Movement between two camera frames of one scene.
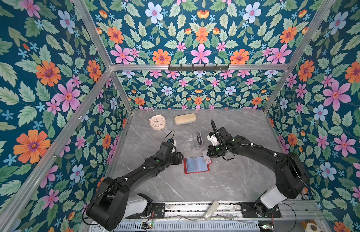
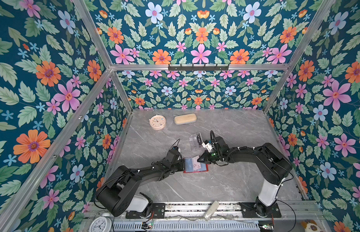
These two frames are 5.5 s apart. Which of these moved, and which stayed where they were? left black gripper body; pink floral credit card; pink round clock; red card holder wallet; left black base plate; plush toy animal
Moved: left black gripper body; pink floral credit card
Stayed: pink round clock; red card holder wallet; plush toy animal; left black base plate
